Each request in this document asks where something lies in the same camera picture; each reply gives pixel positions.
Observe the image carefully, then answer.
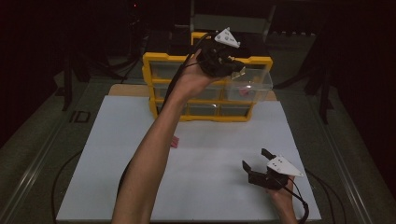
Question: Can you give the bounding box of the clear plastic organizer drawer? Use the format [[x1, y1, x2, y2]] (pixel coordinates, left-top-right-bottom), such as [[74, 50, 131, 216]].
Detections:
[[224, 63, 274, 103]]

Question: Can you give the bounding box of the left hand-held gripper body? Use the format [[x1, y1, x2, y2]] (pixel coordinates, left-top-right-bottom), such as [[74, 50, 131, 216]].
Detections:
[[196, 27, 241, 78]]

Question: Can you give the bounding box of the yellow drawer organizer cabinet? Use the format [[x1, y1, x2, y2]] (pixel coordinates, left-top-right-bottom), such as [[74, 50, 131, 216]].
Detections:
[[142, 32, 274, 123]]

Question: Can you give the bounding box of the grid of clear bins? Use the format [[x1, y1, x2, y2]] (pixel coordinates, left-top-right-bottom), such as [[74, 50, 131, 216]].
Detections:
[[149, 61, 254, 117]]

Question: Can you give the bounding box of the white table sheet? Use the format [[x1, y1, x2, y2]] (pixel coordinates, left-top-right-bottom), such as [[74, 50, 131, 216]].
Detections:
[[55, 94, 322, 222]]

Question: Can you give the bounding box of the black floor cable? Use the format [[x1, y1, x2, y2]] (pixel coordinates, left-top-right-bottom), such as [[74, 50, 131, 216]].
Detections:
[[304, 168, 347, 224], [50, 150, 84, 224]]

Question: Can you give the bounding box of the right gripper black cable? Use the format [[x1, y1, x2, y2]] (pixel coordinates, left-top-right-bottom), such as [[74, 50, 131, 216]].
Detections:
[[285, 175, 310, 224]]

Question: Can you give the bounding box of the person's left hand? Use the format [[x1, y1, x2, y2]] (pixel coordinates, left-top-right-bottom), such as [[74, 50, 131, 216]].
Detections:
[[172, 49, 226, 105]]

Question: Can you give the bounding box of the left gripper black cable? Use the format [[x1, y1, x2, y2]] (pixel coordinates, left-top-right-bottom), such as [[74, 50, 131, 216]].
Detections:
[[116, 32, 217, 200]]

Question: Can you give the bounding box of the person's right hand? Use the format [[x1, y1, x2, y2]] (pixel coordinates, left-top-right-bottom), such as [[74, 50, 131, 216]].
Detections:
[[266, 176, 296, 216]]

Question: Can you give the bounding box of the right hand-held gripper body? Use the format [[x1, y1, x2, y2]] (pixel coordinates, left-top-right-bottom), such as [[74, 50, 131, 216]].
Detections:
[[247, 155, 304, 190]]

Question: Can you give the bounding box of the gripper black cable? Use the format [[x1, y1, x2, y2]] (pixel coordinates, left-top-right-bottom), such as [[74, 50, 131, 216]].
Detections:
[[285, 175, 310, 224], [116, 32, 217, 200]]

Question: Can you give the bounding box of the black metal stand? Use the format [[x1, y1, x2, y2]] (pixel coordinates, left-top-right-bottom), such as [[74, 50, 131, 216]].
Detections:
[[60, 46, 125, 113], [274, 27, 336, 125]]

